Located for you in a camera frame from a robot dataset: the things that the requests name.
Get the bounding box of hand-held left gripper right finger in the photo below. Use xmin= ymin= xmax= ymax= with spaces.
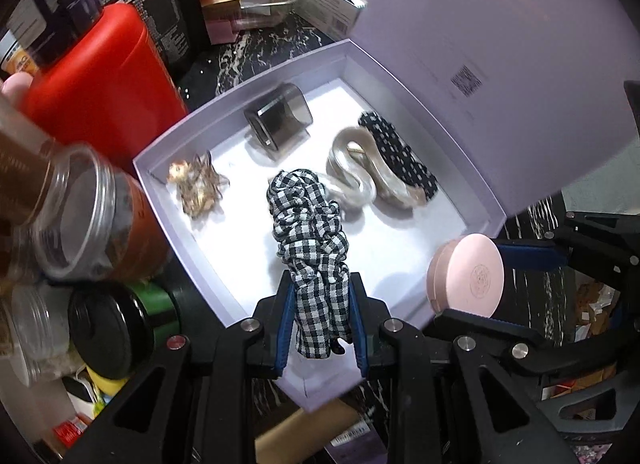
xmin=349 ymin=271 xmax=581 ymax=464

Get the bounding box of beige satin headband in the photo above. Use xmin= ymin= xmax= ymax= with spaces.
xmin=326 ymin=126 xmax=426 ymax=217

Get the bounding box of white box with blue print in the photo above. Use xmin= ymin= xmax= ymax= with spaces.
xmin=300 ymin=0 xmax=371 ymax=42

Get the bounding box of pink round compact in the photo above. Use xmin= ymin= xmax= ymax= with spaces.
xmin=426 ymin=235 xmax=507 ymax=320

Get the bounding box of clear jar with reddish contents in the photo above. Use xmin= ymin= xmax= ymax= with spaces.
xmin=32 ymin=144 xmax=173 ymax=285

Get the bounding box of black polka dot hair clip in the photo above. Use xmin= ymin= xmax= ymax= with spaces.
xmin=357 ymin=111 xmax=441 ymax=202

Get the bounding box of clear jar with pale contents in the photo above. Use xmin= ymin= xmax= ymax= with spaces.
xmin=0 ymin=284 xmax=86 ymax=387

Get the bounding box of brown paper package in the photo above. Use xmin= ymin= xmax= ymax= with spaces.
xmin=255 ymin=398 xmax=362 ymax=452

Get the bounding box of green jar with black lid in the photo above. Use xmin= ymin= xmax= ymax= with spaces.
xmin=67 ymin=281 xmax=181 ymax=380

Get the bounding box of black printed pouch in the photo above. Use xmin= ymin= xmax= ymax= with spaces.
xmin=82 ymin=0 xmax=211 ymax=85

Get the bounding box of pink plastic item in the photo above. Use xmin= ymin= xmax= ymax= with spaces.
xmin=0 ymin=71 xmax=36 ymax=105

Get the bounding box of brown spice jar clear lid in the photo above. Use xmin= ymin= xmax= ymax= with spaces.
xmin=0 ymin=94 xmax=66 ymax=225

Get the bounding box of red label packet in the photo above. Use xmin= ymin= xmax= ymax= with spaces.
xmin=50 ymin=414 xmax=96 ymax=452

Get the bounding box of black white checkered scrunchie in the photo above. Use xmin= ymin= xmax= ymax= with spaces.
xmin=266 ymin=169 xmax=351 ymax=360

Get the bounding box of gold flower hair clip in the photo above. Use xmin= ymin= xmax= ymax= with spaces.
xmin=166 ymin=151 xmax=231 ymax=220

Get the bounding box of yellow toy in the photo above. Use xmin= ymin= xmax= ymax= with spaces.
xmin=85 ymin=366 xmax=131 ymax=396

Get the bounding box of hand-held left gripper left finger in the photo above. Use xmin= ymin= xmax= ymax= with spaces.
xmin=62 ymin=269 xmax=297 ymax=464

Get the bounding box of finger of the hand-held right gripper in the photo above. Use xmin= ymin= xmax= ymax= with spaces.
xmin=494 ymin=211 xmax=640 ymax=287
xmin=425 ymin=308 xmax=627 ymax=379

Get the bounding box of red plastic canister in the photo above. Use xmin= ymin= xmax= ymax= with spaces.
xmin=22 ymin=1 xmax=191 ymax=180

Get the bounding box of lavender gift box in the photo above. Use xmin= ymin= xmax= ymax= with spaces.
xmin=132 ymin=0 xmax=640 ymax=412

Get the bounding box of purple package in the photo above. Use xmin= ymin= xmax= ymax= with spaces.
xmin=325 ymin=423 xmax=391 ymax=464

